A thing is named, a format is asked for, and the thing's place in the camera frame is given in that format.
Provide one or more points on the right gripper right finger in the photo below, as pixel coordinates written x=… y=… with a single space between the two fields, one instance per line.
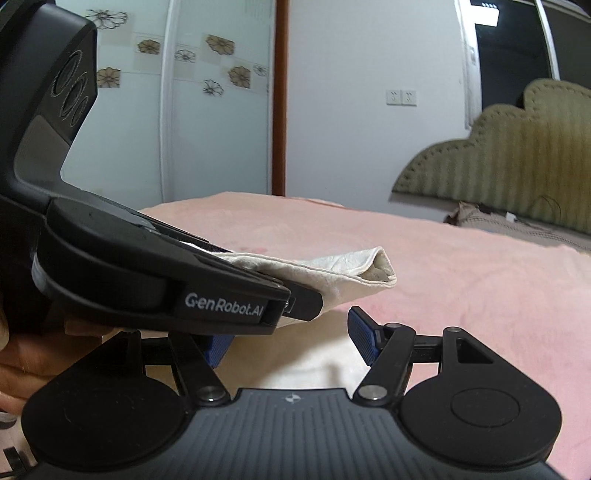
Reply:
x=370 y=339

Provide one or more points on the grey patterned pillow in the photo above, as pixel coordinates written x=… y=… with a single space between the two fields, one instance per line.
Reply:
x=481 y=217

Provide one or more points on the white cream pants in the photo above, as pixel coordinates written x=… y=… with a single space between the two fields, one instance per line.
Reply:
x=332 y=272

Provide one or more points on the olive padded headboard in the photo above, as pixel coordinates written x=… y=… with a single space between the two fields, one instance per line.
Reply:
x=532 y=160

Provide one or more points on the brown wooden door frame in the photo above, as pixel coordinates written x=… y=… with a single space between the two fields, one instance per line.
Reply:
x=278 y=176

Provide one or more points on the window with white frame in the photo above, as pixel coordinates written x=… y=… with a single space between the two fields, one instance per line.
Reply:
x=509 y=44

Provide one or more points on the pink bed sheet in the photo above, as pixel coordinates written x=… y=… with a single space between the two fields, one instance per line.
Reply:
x=528 y=303

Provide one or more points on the white wall socket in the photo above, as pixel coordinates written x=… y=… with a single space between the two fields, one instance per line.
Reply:
x=401 y=98

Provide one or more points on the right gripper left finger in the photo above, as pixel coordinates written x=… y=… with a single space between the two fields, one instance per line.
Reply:
x=214 y=348

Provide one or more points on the person's left hand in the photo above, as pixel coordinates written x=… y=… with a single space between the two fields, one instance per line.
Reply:
x=29 y=362

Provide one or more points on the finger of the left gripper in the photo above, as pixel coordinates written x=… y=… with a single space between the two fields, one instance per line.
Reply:
x=296 y=301

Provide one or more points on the glass wardrobe sliding door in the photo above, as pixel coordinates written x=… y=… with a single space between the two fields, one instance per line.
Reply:
x=184 y=100

